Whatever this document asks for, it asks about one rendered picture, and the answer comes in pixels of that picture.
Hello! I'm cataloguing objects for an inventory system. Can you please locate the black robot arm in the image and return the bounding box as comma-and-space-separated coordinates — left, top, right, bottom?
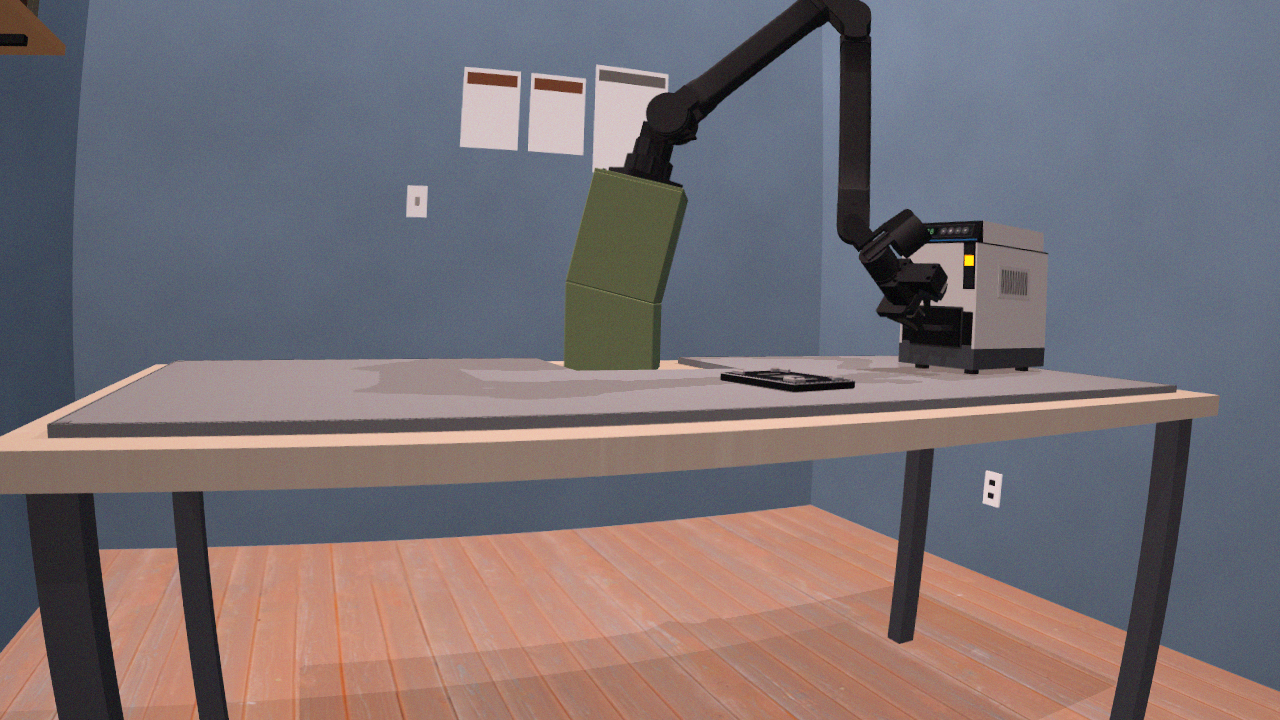
608, 0, 948, 306

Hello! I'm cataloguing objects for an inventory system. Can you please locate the white benchtop heat sealer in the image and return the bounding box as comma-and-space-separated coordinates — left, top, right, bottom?
899, 222, 1048, 374

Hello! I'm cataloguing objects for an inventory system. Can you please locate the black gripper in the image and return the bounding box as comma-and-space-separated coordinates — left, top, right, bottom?
876, 263, 931, 334

